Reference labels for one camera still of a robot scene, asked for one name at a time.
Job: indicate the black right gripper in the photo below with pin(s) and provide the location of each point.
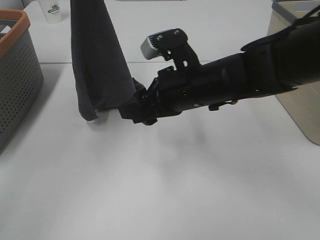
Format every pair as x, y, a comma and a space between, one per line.
169, 94

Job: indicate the dark grey towel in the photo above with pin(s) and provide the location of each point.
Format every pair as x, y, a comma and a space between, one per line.
102, 76

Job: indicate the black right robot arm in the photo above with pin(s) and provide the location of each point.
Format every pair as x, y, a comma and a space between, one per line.
271, 65

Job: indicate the grey perforated basket orange rim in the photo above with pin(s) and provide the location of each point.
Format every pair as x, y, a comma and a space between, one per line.
21, 77

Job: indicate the white paper cup green logo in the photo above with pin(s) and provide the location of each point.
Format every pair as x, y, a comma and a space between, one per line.
51, 10

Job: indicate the beige storage bin grey rim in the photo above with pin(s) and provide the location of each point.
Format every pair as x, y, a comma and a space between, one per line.
303, 105

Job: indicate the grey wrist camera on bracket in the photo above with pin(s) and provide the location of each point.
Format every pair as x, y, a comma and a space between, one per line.
173, 45

